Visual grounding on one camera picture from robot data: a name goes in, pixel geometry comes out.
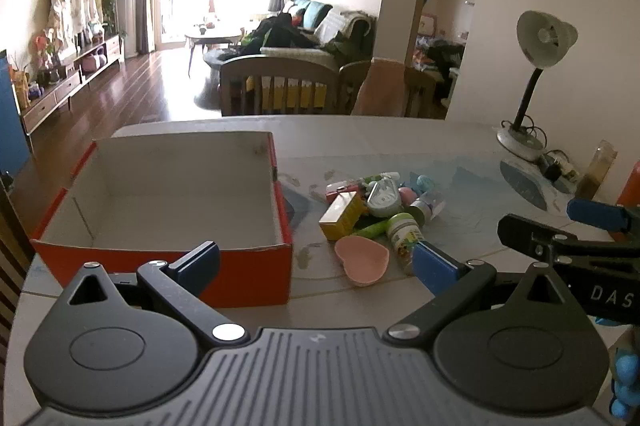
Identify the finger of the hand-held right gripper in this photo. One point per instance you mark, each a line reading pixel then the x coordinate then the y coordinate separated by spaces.
pixel 530 236
pixel 597 214

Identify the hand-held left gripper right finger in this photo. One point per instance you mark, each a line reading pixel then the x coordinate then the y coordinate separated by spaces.
pixel 435 268

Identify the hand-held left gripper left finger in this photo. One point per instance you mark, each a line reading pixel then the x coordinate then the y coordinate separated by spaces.
pixel 200 262

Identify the green label bottle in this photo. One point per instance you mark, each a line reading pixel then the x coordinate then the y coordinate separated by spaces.
pixel 404 236

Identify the small purple cap bottle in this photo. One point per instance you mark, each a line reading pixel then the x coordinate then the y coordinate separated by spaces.
pixel 425 208

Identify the green tube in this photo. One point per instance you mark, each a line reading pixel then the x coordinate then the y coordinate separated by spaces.
pixel 372 230

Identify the red cardboard box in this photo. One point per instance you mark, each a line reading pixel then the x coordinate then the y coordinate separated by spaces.
pixel 175 186

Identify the yellow carton box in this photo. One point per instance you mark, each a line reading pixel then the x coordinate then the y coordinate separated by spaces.
pixel 342 213

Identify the person's right hand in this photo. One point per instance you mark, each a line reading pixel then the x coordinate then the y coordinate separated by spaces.
pixel 627 376

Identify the orange bottle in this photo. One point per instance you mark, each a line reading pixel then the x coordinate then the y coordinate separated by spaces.
pixel 631 191

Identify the amber glass bottle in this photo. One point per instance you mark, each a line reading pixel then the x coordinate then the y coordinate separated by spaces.
pixel 595 171

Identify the black power adapter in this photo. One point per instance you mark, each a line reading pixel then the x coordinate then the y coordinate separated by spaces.
pixel 552 168

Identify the pink heart-shaped dish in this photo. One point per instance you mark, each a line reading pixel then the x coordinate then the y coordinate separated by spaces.
pixel 362 261

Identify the pink egg-shaped toy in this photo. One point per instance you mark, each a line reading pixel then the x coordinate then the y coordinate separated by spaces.
pixel 406 195

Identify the white correction tape dispenser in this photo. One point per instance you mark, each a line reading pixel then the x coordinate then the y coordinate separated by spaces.
pixel 382 201

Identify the blue egg-shaped toy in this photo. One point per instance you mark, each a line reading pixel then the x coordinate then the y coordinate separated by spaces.
pixel 426 182

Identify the grey desk lamp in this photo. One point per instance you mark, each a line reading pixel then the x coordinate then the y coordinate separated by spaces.
pixel 517 138

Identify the pink small box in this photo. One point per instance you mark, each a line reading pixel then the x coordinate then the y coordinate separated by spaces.
pixel 337 195

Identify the yellow chair cushion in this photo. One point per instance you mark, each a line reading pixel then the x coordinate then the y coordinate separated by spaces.
pixel 285 95

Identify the pink cloth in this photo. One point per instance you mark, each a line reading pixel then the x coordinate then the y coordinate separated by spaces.
pixel 380 88

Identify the dark wooden chair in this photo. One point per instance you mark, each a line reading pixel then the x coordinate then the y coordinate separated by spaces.
pixel 7 256

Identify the wooden slatted dining chair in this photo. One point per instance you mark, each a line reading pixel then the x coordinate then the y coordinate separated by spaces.
pixel 280 65

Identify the wooden tv cabinet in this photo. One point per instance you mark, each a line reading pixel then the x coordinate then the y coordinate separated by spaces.
pixel 55 93

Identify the white coffee table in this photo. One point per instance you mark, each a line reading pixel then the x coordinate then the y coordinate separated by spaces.
pixel 215 34

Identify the blue panel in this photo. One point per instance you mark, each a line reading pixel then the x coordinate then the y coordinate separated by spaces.
pixel 12 115

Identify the dark clothes pile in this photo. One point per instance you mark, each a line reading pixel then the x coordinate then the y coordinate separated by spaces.
pixel 280 33

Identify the orange flower arrangement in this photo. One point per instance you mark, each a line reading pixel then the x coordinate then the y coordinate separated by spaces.
pixel 42 45

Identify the white standing air conditioner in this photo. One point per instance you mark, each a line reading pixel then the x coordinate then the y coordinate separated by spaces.
pixel 126 0

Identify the hanging light clothes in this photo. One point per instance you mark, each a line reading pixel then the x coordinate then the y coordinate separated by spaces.
pixel 72 0

